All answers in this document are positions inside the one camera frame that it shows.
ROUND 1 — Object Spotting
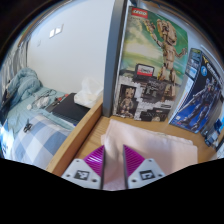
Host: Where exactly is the pink towel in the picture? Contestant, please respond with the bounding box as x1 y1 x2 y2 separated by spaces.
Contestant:
100 118 199 192

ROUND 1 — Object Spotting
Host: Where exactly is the white wall switch plate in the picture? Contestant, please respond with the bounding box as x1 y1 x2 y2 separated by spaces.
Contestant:
49 23 64 38

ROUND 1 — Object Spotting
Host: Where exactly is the tree figure toy box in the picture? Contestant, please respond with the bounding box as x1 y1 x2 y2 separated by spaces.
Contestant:
112 5 189 123

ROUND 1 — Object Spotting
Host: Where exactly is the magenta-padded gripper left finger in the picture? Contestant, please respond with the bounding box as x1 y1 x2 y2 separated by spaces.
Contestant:
61 144 106 190

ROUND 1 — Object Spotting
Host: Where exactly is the grey metal desk frame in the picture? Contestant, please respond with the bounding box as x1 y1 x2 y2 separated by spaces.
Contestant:
101 0 129 118

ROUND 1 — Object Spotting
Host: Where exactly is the white plastic bag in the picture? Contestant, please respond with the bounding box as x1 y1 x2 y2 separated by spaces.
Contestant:
73 77 104 109

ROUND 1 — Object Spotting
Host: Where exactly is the bed with checked sheet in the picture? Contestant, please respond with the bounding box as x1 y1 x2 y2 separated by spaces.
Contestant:
0 66 101 169

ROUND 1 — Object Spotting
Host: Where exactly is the blue robot model kit box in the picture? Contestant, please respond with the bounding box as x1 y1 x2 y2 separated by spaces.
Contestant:
168 47 224 134

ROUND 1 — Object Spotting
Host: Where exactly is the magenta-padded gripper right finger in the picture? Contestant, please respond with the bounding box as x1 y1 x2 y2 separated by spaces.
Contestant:
123 144 166 190

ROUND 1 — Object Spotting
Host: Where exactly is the light blue duvet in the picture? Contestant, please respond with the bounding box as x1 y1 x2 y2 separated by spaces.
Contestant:
6 67 43 108

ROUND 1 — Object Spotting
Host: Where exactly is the grey patterned curtain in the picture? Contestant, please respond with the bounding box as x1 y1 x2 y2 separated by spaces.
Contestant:
0 43 28 98

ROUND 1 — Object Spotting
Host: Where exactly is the black flat tablet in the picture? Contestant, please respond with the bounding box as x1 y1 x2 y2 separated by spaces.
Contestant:
49 93 91 126

